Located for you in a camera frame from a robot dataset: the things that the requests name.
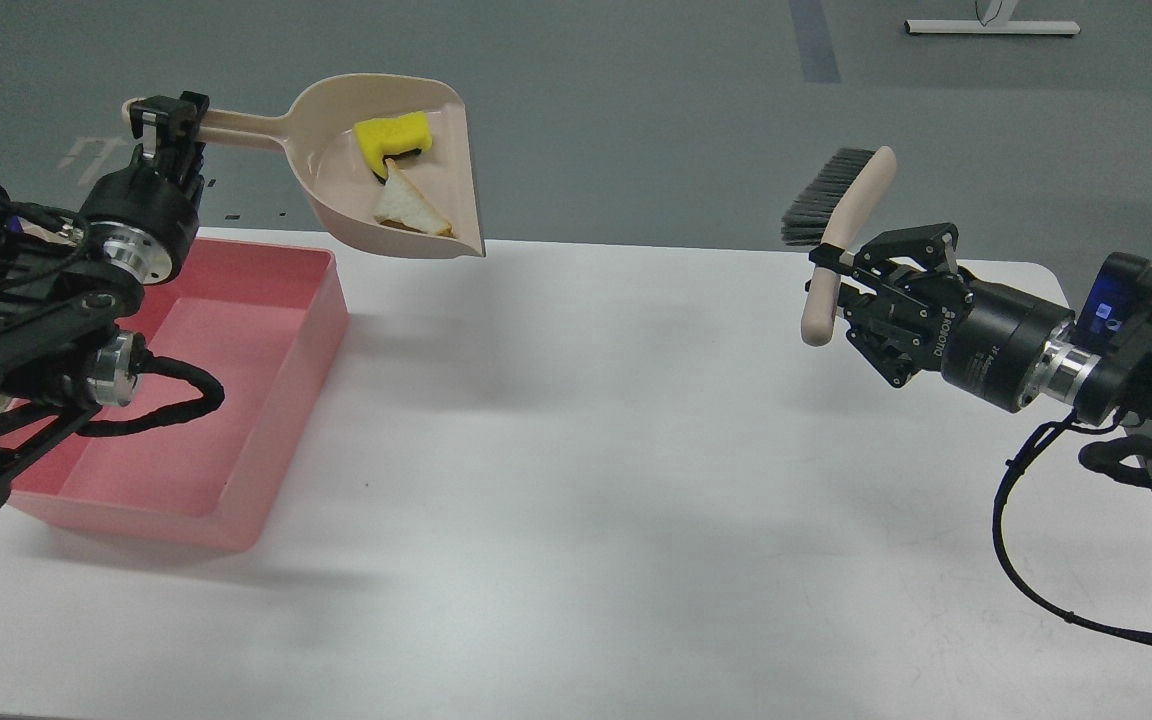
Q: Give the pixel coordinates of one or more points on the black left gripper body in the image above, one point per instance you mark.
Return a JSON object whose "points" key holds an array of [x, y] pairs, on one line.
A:
{"points": [[143, 223]]}

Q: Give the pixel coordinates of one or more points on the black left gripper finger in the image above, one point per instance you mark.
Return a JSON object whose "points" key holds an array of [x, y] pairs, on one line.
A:
{"points": [[192, 147], [155, 121]]}

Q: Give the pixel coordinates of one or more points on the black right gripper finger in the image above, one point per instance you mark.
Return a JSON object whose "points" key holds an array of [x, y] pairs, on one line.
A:
{"points": [[894, 258], [885, 346]]}

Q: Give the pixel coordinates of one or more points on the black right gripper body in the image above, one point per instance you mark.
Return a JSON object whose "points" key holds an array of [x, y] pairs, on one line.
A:
{"points": [[983, 337]]}

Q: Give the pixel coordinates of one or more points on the beige hand brush black bristles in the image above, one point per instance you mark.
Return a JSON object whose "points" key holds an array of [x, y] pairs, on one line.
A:
{"points": [[829, 213]]}

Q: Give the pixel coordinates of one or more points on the beige plastic dustpan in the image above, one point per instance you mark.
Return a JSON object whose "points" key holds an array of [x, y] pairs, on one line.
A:
{"points": [[315, 136]]}

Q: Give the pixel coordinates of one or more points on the white bread slice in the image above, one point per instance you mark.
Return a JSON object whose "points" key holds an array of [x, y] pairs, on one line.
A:
{"points": [[402, 205]]}

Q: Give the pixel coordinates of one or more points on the yellow sponge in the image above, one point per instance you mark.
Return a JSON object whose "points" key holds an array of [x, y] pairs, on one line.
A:
{"points": [[392, 137]]}

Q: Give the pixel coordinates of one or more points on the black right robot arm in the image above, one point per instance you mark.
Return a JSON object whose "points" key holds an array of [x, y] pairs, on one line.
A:
{"points": [[910, 308]]}

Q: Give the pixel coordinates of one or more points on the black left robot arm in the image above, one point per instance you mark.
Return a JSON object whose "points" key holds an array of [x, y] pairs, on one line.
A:
{"points": [[67, 368]]}

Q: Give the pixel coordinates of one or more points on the white desk foot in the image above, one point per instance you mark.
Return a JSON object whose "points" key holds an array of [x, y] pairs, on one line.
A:
{"points": [[995, 19]]}

